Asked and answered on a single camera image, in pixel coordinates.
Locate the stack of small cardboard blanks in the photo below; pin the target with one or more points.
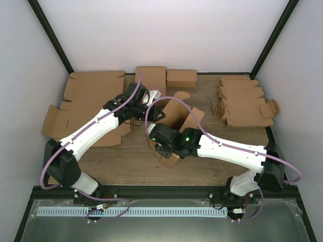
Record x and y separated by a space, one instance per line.
242 103

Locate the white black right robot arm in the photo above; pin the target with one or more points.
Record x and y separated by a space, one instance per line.
264 171

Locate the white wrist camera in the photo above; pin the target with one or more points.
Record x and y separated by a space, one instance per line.
149 129
150 97

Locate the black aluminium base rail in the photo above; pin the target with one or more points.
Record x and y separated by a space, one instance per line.
213 194

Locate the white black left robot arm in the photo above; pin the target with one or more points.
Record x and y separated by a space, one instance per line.
61 157

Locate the small folded cardboard box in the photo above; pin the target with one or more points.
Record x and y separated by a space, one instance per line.
181 78

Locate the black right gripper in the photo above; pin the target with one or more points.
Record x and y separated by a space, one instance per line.
166 153

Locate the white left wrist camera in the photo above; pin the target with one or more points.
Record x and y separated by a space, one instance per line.
150 97

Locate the black corner frame post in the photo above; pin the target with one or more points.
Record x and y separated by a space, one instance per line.
281 23
40 15

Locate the large cardboard box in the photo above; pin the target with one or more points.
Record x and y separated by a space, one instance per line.
177 117

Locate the tall folded cardboard box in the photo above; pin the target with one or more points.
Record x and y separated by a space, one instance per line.
152 77

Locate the black right corner frame post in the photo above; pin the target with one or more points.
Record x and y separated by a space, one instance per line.
281 23

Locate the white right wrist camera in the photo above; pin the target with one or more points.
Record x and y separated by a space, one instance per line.
149 129

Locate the black left corner frame post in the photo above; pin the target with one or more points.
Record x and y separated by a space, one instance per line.
40 15

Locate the light blue slotted cable duct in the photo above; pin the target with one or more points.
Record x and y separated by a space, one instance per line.
133 212

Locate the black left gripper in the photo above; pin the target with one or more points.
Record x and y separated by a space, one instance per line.
157 110

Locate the flat cardboard blank back left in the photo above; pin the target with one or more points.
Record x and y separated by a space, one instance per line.
94 85

